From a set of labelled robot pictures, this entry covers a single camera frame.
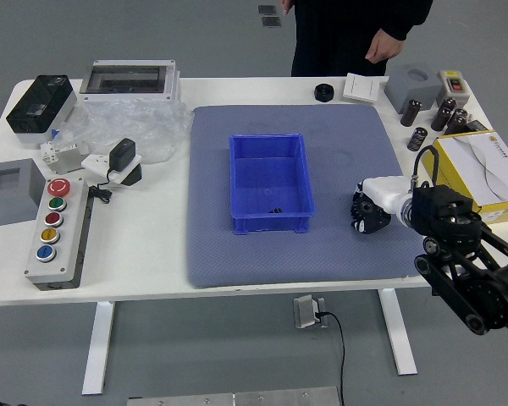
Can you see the person's right hand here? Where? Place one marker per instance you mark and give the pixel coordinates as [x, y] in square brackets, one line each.
[285, 6]

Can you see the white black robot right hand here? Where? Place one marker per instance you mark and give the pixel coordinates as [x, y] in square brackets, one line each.
[385, 190]

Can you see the person's left hand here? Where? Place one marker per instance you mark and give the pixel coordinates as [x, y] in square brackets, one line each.
[385, 45]

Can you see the big black gear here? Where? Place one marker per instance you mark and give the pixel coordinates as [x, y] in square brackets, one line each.
[367, 207]

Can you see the small black gear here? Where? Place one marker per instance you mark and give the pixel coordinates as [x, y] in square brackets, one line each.
[276, 210]

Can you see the blue plastic box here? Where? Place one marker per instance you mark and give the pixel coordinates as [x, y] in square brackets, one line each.
[271, 177]

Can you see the yellow white cardboard box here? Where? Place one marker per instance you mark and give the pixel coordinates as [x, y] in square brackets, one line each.
[482, 165]

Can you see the clear-lid grey distribution box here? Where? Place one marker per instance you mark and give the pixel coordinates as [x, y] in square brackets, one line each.
[127, 78]

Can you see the person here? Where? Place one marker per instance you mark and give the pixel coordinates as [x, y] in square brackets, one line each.
[343, 34]

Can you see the grey block with round recess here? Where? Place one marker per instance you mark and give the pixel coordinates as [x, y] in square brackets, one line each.
[406, 91]

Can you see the dark brown capacitor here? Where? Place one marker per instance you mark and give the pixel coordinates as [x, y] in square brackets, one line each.
[417, 138]
[458, 120]
[441, 118]
[446, 105]
[411, 111]

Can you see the black round knob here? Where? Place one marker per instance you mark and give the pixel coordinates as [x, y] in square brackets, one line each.
[324, 92]

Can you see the small black flat part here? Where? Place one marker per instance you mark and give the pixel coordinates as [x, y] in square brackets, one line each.
[476, 126]

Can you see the white table leg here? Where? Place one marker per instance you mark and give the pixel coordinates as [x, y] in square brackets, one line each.
[398, 334]
[98, 347]

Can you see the silver floor socket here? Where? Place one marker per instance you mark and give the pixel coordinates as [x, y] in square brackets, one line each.
[305, 312]

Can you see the grey-blue mat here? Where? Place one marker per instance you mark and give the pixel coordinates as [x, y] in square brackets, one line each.
[220, 262]

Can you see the clear plastic bag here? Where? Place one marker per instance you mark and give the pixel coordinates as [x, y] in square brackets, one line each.
[144, 122]

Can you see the black power adapter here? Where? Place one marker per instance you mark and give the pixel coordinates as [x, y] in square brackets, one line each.
[123, 154]

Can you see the white socket plate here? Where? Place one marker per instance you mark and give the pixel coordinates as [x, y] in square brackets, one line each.
[94, 162]

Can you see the grey metal plate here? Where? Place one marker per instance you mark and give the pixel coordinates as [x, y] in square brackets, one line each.
[237, 398]

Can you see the small blue part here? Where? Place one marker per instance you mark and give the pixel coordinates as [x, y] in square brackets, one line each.
[54, 134]

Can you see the white circuit breaker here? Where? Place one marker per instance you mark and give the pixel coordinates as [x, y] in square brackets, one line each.
[63, 160]

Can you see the five-button grey control station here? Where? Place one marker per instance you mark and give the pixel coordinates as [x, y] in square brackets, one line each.
[63, 254]

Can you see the grey cube with square recess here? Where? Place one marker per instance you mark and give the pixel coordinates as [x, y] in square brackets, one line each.
[8, 207]

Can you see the white wall switch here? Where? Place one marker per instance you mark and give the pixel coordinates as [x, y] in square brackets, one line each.
[360, 88]

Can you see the grey two-button switch box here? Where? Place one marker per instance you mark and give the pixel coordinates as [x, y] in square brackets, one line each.
[454, 86]

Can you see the black-lid grey enclosure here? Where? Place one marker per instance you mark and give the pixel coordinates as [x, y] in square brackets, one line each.
[38, 105]

